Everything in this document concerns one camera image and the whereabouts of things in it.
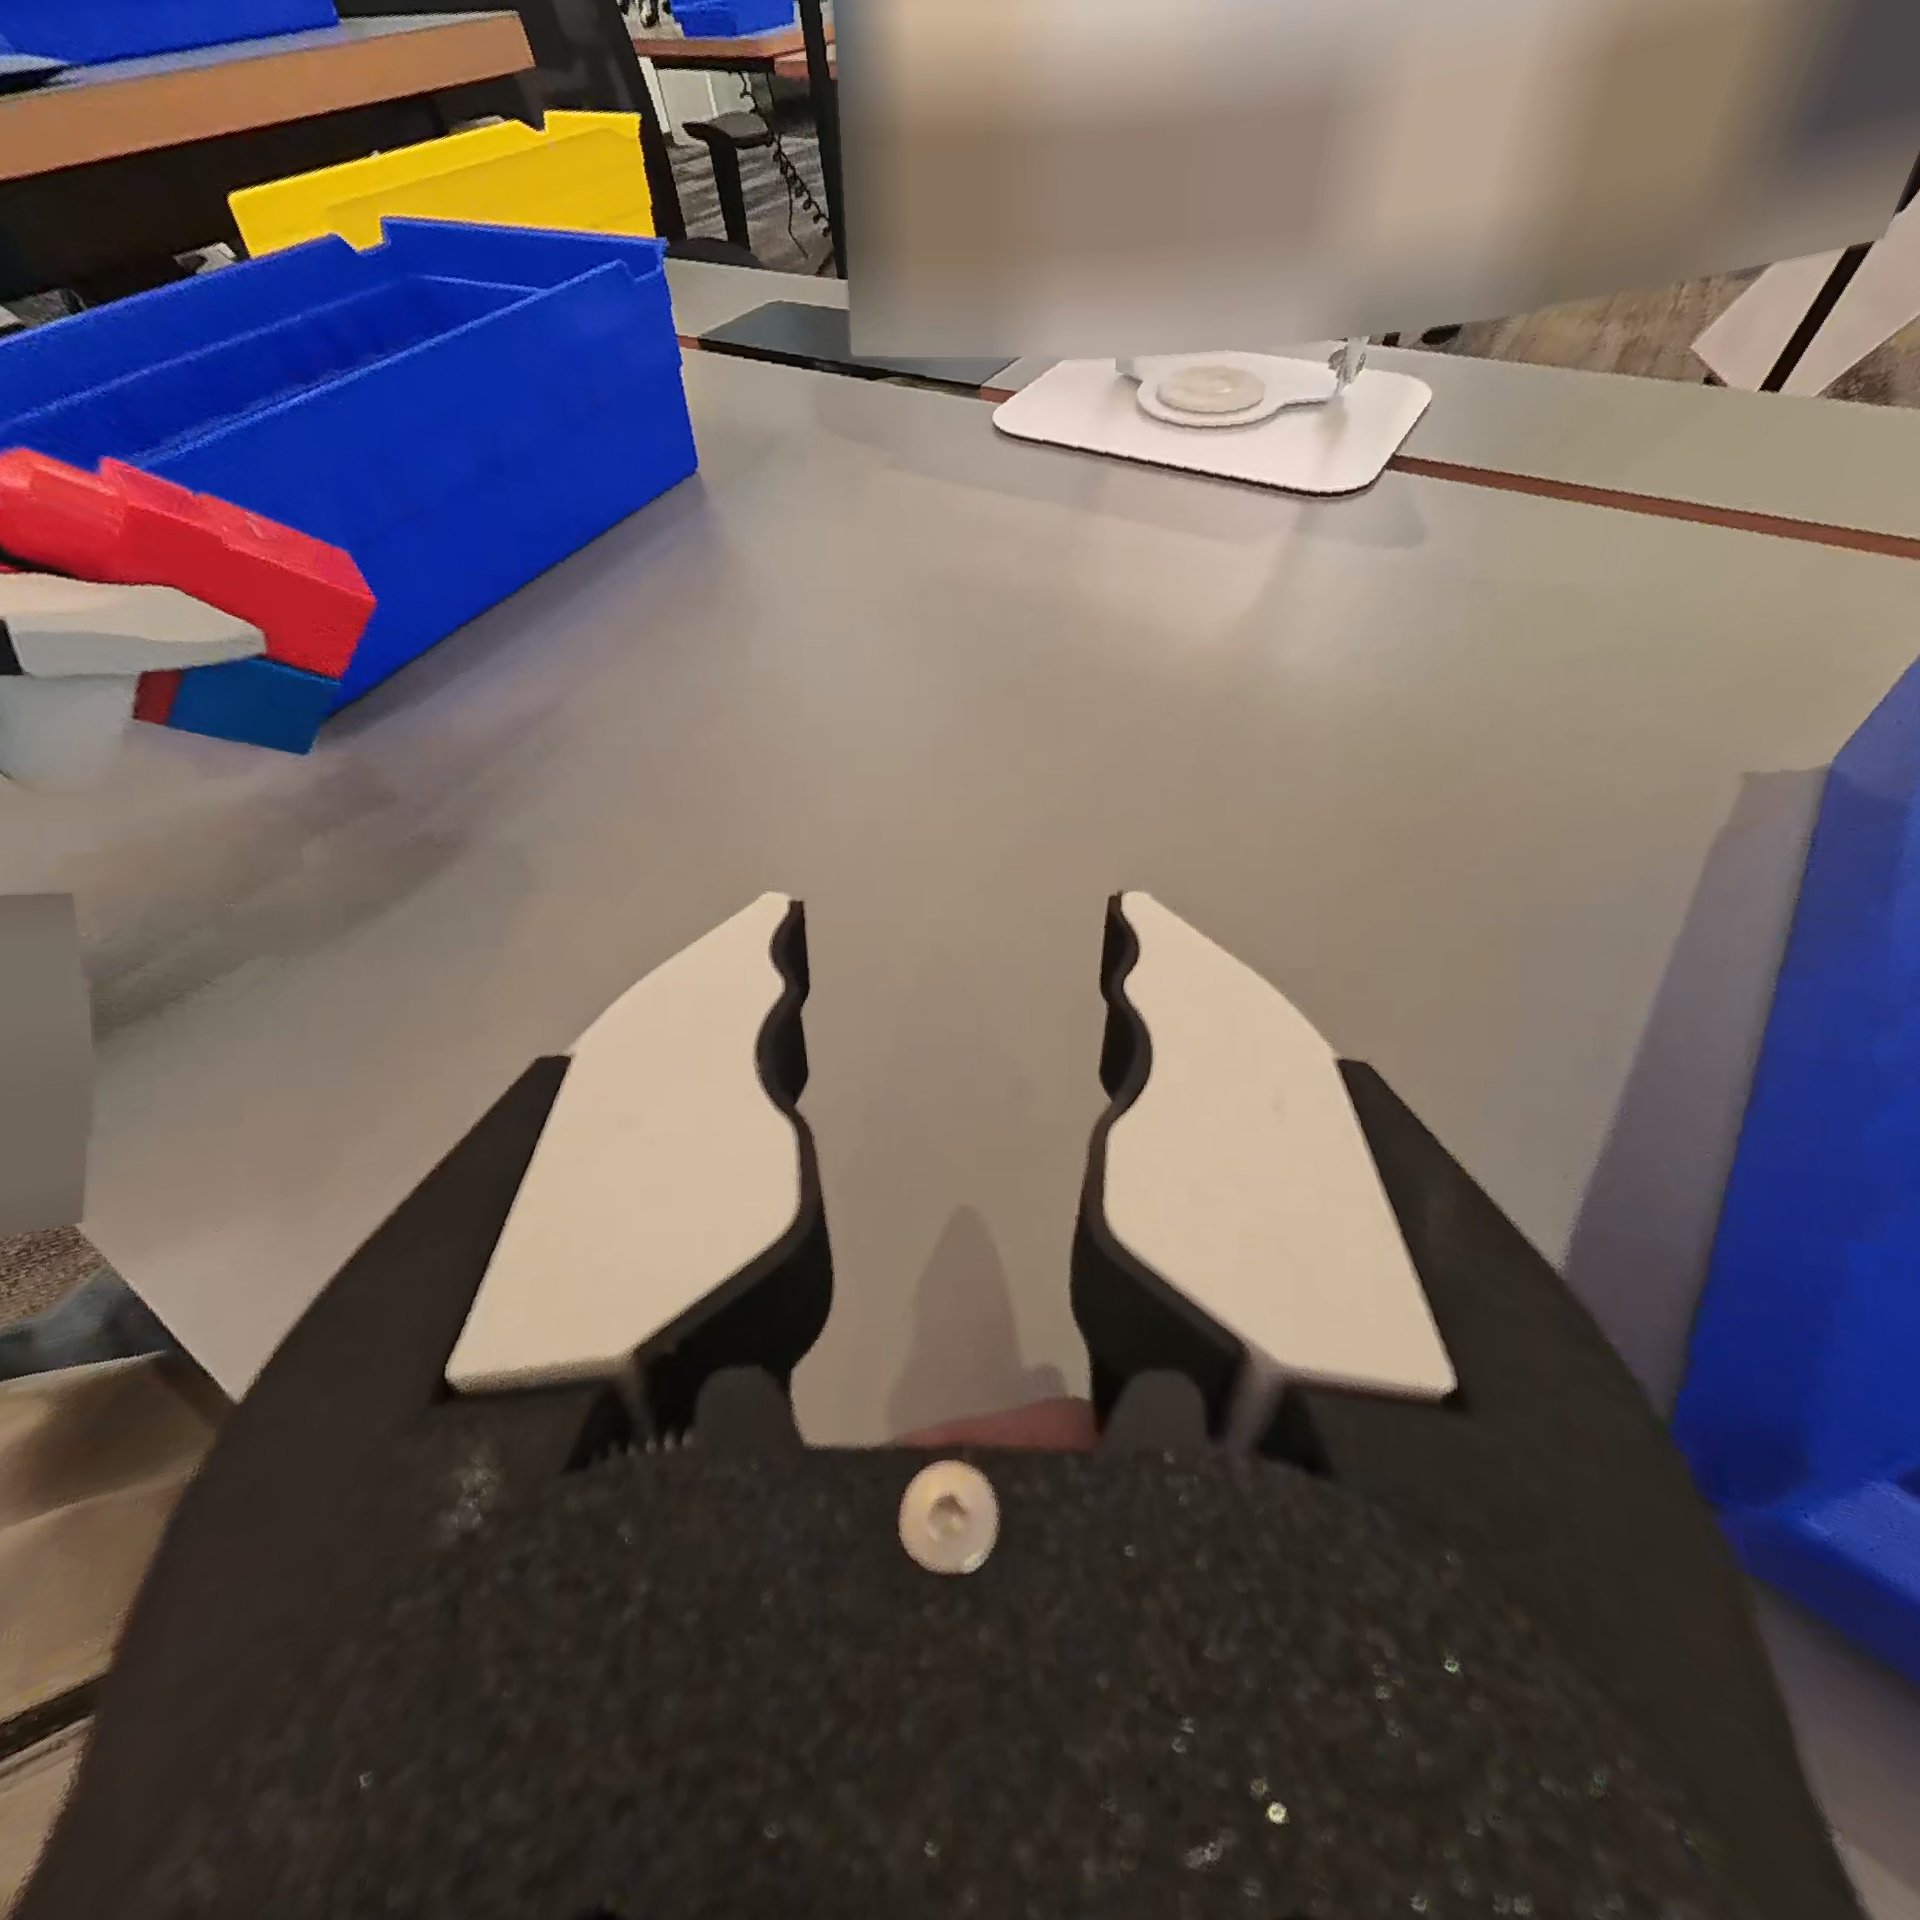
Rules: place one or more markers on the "wooden side table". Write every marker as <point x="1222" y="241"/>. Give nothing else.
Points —
<point x="239" y="92"/>

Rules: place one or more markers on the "yellow plastic bin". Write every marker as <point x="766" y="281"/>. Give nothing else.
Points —
<point x="447" y="187"/>

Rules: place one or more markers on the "small blue bin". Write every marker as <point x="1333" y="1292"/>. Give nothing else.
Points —
<point x="730" y="13"/>

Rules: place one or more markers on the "white book stand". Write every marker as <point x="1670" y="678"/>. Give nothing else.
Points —
<point x="1220" y="422"/>

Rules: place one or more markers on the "red two-stud toy block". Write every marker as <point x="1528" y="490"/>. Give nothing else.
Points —
<point x="212" y="560"/>

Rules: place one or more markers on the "white angled panel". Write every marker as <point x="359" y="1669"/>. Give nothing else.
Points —
<point x="1830" y="299"/>

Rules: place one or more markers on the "blue plastic bin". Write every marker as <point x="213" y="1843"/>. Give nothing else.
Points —
<point x="1830" y="1264"/>
<point x="447" y="422"/>
<point x="152" y="22"/>

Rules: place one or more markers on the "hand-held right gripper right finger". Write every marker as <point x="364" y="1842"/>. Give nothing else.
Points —
<point x="1267" y="1201"/>

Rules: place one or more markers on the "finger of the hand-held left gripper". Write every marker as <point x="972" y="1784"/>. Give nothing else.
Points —
<point x="104" y="627"/>

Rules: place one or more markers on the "black flat panel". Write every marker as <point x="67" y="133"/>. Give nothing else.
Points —
<point x="779" y="340"/>

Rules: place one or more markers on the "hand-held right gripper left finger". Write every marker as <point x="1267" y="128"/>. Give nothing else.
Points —
<point x="633" y="1201"/>

